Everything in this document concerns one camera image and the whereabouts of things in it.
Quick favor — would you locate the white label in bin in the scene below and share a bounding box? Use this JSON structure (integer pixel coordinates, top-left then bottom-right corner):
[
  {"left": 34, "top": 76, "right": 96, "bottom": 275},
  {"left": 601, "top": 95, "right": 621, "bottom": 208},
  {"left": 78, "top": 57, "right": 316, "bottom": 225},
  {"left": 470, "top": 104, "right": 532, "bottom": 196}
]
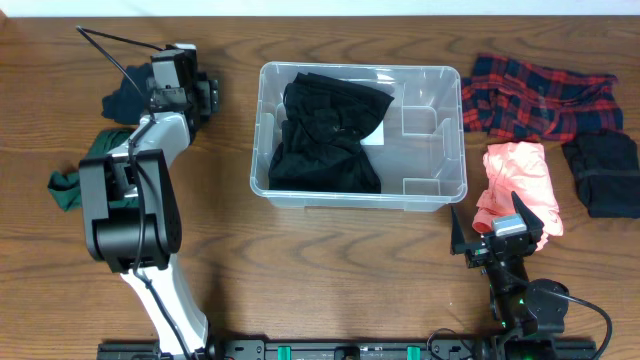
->
[{"left": 360, "top": 122, "right": 384, "bottom": 146}]

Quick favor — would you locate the large black garment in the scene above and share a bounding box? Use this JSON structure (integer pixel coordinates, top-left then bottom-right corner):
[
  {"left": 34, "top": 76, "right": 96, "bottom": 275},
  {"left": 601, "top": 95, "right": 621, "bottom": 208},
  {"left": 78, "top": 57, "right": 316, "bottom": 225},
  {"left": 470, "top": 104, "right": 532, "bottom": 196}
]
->
[{"left": 268, "top": 73, "right": 394, "bottom": 194}]

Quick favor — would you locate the red plaid shirt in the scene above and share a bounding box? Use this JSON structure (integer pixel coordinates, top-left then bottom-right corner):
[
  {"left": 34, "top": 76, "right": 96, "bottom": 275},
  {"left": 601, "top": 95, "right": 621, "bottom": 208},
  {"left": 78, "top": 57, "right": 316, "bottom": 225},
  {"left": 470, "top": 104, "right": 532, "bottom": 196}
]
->
[{"left": 461, "top": 54, "right": 624, "bottom": 142}]

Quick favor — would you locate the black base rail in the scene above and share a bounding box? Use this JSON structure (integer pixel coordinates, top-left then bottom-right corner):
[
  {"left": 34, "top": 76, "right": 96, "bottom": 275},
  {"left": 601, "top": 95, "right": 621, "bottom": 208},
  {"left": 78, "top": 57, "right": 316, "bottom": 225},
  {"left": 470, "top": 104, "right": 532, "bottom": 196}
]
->
[{"left": 96, "top": 339, "right": 598, "bottom": 360}]

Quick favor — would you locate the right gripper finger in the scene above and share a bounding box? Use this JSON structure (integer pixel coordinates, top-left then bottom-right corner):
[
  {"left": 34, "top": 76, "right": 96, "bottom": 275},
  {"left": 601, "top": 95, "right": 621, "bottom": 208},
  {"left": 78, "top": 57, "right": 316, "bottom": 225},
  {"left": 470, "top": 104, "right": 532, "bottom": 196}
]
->
[
  {"left": 511, "top": 191, "right": 543, "bottom": 232},
  {"left": 451, "top": 207, "right": 467, "bottom": 253}
]

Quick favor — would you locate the black folded garment right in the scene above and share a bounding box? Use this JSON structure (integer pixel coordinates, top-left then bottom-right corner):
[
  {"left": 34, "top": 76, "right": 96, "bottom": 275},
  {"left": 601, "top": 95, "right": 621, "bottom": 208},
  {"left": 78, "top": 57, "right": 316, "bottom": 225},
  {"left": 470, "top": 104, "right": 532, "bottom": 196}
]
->
[{"left": 562, "top": 130, "right": 639, "bottom": 219}]

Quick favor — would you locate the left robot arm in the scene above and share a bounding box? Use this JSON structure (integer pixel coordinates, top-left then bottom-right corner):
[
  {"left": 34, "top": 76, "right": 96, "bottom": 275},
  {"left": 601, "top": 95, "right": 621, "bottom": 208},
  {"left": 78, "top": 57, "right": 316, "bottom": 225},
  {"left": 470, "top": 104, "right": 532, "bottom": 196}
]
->
[{"left": 79, "top": 44, "right": 218, "bottom": 359}]

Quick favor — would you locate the clear plastic storage bin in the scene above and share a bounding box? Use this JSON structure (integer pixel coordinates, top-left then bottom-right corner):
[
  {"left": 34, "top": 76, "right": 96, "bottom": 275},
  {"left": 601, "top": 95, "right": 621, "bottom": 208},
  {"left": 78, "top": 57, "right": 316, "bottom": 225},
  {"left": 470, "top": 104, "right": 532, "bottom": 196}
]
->
[{"left": 250, "top": 61, "right": 468, "bottom": 212}]

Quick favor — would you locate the green folded garment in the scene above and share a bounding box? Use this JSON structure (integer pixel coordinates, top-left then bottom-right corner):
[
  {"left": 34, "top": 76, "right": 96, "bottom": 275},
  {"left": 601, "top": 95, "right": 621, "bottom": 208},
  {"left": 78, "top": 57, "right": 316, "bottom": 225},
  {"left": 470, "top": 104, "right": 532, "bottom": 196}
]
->
[{"left": 47, "top": 128, "right": 138, "bottom": 212}]

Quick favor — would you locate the dark navy garment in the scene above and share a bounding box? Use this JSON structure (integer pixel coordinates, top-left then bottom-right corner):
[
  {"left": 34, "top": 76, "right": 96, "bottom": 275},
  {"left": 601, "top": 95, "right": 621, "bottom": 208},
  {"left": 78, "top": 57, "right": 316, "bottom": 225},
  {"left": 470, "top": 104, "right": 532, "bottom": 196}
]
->
[{"left": 102, "top": 63, "right": 153, "bottom": 125}]

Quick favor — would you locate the pink folded garment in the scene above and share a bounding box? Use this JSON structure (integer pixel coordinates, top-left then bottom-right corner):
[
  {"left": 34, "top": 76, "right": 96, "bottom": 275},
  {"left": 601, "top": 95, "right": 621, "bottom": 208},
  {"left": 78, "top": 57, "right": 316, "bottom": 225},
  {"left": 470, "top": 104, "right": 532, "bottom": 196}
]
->
[{"left": 472, "top": 142, "right": 564, "bottom": 251}]

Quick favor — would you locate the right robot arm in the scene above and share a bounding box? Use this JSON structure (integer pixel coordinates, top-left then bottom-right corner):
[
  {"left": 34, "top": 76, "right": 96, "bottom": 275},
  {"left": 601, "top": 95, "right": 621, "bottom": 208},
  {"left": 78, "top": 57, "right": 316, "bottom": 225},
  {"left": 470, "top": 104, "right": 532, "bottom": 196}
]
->
[{"left": 451, "top": 193, "right": 568, "bottom": 359}]

